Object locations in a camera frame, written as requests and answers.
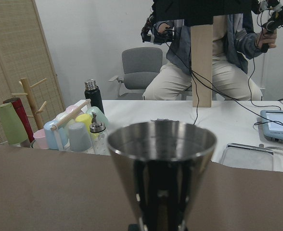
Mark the steel measuring jigger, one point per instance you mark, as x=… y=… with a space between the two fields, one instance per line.
x=161 y=165

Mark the mint green cup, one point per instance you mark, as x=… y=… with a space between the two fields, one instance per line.
x=100 y=116

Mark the glass oil dispenser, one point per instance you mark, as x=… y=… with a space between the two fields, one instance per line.
x=98 y=135

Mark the grey office chair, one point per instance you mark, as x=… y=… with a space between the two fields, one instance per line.
x=140 y=66

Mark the black thermos bottle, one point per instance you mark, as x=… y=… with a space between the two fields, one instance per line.
x=93 y=93

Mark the yellow cup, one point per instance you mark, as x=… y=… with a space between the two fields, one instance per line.
x=85 y=119

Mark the grey blue cup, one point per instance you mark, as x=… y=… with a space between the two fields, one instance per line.
x=79 y=137

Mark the light wooden plank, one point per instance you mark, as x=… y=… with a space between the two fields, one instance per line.
x=201 y=65

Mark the metal tray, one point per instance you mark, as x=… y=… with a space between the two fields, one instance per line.
x=248 y=157

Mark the wooden cup tree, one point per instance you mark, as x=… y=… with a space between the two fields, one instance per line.
x=24 y=82

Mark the seated person operator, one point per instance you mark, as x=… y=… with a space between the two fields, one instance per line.
x=234 y=43

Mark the red cup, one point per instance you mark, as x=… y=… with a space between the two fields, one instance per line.
x=19 y=108

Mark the blue teach pendant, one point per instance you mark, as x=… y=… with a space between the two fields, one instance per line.
x=271 y=122

